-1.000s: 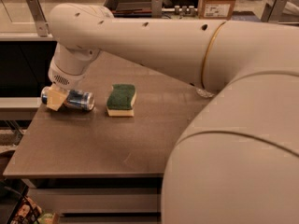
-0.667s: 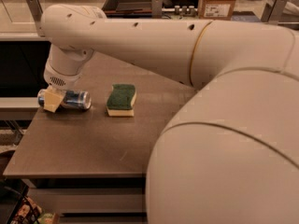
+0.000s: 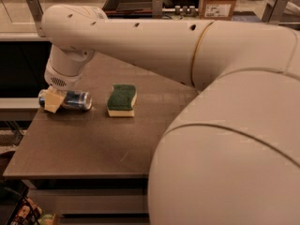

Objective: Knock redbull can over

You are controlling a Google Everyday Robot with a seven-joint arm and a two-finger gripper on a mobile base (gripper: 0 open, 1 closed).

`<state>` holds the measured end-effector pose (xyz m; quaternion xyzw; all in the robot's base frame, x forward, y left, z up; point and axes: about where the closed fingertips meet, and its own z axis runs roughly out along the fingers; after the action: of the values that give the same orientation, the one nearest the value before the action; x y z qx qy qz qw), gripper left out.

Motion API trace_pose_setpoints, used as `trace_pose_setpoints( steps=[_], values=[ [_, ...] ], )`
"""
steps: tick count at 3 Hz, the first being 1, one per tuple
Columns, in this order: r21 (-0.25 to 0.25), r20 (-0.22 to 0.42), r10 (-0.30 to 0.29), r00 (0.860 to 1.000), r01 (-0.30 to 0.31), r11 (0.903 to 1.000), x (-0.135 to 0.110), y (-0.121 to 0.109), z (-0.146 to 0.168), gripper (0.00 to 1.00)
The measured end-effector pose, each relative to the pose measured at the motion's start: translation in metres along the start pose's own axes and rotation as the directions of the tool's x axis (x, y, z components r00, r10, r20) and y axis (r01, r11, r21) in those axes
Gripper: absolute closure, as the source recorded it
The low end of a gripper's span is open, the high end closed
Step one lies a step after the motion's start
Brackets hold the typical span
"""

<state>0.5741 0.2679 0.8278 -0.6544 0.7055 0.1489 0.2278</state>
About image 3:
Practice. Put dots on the blue silver redbull can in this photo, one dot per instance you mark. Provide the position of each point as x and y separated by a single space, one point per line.
75 100

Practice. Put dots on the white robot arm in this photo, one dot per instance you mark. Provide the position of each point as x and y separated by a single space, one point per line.
232 156

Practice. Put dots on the brown cardboard box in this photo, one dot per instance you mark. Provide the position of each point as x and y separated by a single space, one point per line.
216 9

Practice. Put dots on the white bin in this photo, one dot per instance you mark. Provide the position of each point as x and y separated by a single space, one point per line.
286 11

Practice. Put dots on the black wire basket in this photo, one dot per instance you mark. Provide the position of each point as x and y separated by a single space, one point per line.
12 199

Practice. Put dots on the left metal glass bracket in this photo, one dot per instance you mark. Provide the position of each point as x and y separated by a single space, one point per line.
37 13

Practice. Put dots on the right metal glass bracket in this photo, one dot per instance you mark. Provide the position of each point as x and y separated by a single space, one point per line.
273 14

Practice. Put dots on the dark open tray box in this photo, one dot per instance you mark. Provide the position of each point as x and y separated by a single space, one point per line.
128 7

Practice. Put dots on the middle metal glass bracket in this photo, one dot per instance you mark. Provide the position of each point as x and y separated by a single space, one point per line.
157 9

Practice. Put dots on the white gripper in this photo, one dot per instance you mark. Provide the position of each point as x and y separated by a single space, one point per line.
60 80

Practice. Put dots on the green yellow sponge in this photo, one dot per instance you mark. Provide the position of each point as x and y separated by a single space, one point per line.
122 100

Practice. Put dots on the metal glass bracket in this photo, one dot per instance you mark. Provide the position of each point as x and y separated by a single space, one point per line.
273 14
157 9
37 13

